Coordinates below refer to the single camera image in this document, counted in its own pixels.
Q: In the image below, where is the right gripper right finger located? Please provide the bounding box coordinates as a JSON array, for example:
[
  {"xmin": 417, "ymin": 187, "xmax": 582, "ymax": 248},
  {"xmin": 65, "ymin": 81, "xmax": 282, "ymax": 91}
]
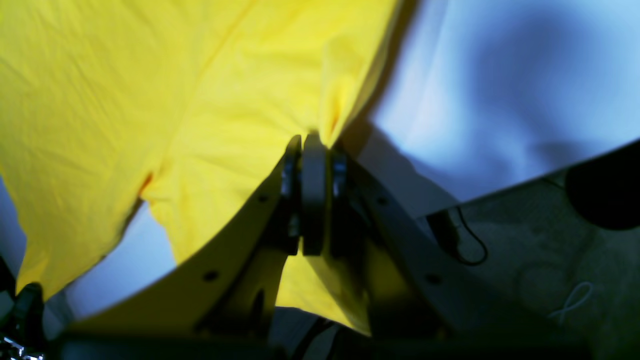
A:
[{"xmin": 302, "ymin": 133, "xmax": 589, "ymax": 351}]

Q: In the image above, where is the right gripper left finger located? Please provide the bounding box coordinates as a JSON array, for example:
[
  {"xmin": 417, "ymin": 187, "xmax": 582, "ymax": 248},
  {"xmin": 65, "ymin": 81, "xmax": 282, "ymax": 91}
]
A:
[{"xmin": 68, "ymin": 136, "xmax": 302, "ymax": 338}]

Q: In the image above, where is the yellow orange T-shirt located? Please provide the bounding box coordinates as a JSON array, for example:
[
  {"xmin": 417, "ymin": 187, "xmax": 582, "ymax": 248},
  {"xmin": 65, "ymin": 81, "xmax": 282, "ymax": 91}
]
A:
[{"xmin": 0, "ymin": 0, "xmax": 401, "ymax": 336}]

